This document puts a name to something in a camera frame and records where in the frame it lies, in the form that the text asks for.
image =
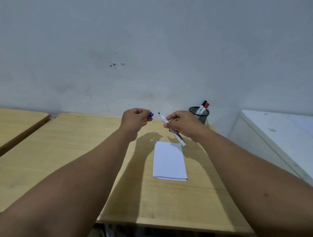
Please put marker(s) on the person's left hand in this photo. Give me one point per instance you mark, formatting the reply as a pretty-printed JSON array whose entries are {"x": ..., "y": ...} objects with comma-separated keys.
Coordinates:
[{"x": 133, "y": 121}]

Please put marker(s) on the person's right hand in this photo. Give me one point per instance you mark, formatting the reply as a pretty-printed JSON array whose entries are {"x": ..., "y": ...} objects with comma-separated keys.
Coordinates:
[{"x": 187, "y": 125}]

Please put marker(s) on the person's right thumb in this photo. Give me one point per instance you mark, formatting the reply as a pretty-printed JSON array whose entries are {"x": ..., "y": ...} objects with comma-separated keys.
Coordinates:
[{"x": 171, "y": 123}]

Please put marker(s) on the person's left thumb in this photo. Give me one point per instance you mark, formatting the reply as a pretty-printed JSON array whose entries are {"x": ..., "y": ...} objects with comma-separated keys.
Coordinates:
[{"x": 147, "y": 119}]

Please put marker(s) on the white marker pen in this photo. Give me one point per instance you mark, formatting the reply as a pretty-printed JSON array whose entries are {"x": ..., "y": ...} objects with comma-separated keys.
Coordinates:
[{"x": 174, "y": 131}]

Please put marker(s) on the person's right forearm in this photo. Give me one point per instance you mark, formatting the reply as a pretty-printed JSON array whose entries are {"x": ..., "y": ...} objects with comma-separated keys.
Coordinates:
[{"x": 259, "y": 185}]

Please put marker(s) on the person's left forearm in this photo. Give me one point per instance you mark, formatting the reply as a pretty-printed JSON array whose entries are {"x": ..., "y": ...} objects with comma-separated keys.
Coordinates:
[{"x": 66, "y": 185}]

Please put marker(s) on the black mesh pen holder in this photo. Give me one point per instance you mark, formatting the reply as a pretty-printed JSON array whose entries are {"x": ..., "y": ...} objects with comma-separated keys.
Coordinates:
[{"x": 200, "y": 114}]

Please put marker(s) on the black capped marker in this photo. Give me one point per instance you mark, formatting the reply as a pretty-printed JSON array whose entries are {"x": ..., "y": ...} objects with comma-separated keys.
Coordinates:
[{"x": 202, "y": 105}]

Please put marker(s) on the red capped marker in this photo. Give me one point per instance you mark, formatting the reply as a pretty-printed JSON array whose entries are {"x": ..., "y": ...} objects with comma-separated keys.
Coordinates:
[{"x": 205, "y": 108}]

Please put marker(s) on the folded white paper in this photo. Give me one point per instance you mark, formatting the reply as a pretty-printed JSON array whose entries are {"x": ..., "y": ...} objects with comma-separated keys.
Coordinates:
[{"x": 169, "y": 161}]

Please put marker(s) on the wooden desk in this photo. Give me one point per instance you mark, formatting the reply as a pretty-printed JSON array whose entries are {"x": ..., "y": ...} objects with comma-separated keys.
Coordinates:
[
  {"x": 17, "y": 124},
  {"x": 156, "y": 195}
]

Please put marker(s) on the white cabinet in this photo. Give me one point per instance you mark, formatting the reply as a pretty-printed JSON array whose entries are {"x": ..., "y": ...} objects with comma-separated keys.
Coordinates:
[{"x": 276, "y": 141}]

